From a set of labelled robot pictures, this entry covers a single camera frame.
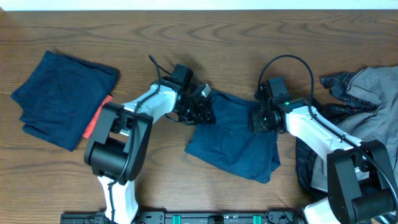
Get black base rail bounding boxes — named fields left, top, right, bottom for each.
left=60, top=208, right=308, bottom=224

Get folded red garment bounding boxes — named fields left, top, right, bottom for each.
left=82, top=95, right=113, bottom=139

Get grey shirt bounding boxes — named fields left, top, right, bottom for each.
left=319, top=66, right=397, bottom=177

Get teal blue shorts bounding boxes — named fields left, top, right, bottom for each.
left=185, top=90, right=280, bottom=184

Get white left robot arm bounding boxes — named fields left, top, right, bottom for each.
left=84, top=83, right=211, bottom=223

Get folded navy blue garment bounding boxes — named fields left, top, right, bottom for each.
left=11, top=50, right=119, bottom=151

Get dark patterned garment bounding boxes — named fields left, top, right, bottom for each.
left=294, top=71, right=398, bottom=224

